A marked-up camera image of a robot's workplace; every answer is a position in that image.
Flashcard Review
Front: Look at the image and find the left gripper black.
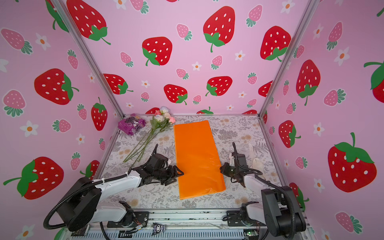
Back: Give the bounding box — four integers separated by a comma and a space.
153, 164, 186, 185

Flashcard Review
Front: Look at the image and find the orange wrapping paper sheet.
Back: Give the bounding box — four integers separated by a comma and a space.
174, 121, 226, 200

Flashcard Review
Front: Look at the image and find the fake pink rose stem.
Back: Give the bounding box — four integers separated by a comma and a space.
128, 116, 177, 164

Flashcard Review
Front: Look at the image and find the fake cream rose stem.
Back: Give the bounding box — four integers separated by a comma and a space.
127, 111, 172, 164

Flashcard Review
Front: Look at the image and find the fake pale rose stem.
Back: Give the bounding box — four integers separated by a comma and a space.
125, 106, 171, 163

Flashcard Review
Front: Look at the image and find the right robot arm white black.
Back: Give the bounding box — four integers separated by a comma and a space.
220, 143, 307, 240

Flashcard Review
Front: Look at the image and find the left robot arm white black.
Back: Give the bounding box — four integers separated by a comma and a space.
43, 150, 184, 232

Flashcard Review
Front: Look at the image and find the white ribbon strip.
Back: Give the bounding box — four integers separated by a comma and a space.
249, 143, 266, 180

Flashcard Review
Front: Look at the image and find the small purple figure charm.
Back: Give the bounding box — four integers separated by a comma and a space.
152, 223, 166, 236

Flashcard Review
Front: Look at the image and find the purple plastic snack bag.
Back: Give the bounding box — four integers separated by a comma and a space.
118, 117, 146, 136

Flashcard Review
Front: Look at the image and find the left black label plate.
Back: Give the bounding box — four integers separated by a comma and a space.
71, 225, 90, 237

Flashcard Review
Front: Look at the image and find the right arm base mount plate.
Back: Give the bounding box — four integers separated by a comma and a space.
222, 210, 266, 227

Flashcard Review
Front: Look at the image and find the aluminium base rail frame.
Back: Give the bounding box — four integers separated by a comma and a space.
56, 207, 316, 240

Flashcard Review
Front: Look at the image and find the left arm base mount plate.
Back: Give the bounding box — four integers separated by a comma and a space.
107, 211, 150, 228

